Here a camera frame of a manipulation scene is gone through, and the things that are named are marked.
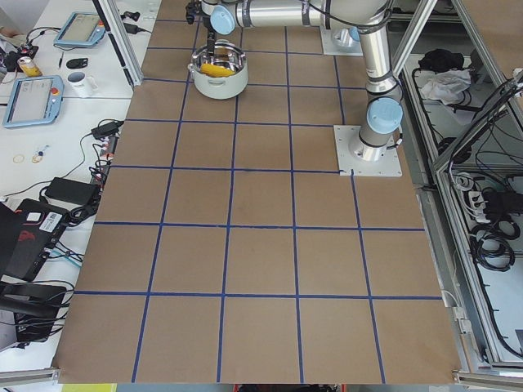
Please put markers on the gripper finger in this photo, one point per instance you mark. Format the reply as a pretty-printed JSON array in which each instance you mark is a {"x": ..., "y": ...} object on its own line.
[{"x": 211, "y": 38}]

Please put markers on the yellow corn cob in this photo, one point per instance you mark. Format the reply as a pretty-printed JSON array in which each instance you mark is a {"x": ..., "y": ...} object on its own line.
[{"x": 216, "y": 71}]

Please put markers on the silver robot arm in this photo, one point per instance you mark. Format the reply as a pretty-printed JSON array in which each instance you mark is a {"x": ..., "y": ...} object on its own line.
[{"x": 369, "y": 18}]

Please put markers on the pale green cooking pot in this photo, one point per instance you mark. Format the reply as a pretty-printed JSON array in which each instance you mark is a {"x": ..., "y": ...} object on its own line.
[{"x": 228, "y": 55}]

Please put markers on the far teach pendant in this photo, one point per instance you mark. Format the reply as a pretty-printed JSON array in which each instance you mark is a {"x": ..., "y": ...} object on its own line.
[{"x": 82, "y": 29}]

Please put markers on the teach pendant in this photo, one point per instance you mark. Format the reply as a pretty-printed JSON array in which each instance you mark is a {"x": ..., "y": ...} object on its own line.
[
  {"x": 34, "y": 101},
  {"x": 82, "y": 29}
]

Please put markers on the black power adapter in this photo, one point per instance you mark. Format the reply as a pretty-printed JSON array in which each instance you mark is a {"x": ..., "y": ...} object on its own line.
[{"x": 110, "y": 128}]

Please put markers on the white mug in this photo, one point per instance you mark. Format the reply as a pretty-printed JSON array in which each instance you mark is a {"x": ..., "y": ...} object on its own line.
[{"x": 84, "y": 85}]

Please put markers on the power strip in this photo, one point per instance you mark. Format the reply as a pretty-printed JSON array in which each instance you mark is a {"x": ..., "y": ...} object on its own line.
[{"x": 104, "y": 149}]

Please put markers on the yellow drink can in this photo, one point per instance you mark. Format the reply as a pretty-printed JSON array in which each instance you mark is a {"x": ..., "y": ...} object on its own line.
[{"x": 29, "y": 67}]

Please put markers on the near teach pendant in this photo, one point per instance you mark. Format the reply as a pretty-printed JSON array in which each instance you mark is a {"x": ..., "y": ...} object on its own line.
[{"x": 34, "y": 101}]

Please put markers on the large black power brick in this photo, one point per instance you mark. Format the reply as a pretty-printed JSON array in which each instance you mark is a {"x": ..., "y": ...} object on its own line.
[{"x": 72, "y": 191}]

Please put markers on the brown paper table mat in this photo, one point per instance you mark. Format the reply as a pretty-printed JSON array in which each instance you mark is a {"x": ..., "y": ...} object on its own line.
[{"x": 227, "y": 247}]

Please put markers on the white crumpled cloth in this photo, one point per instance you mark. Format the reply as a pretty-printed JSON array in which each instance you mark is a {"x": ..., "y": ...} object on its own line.
[{"x": 447, "y": 87}]

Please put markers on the black laptop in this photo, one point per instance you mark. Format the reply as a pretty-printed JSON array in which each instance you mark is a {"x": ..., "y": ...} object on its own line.
[{"x": 27, "y": 235}]

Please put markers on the aluminium frame post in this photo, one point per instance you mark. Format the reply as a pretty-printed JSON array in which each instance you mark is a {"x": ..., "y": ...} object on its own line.
[{"x": 108, "y": 12}]

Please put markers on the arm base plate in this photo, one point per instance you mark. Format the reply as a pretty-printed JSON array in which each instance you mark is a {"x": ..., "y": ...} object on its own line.
[
  {"x": 354, "y": 158},
  {"x": 341, "y": 42}
]

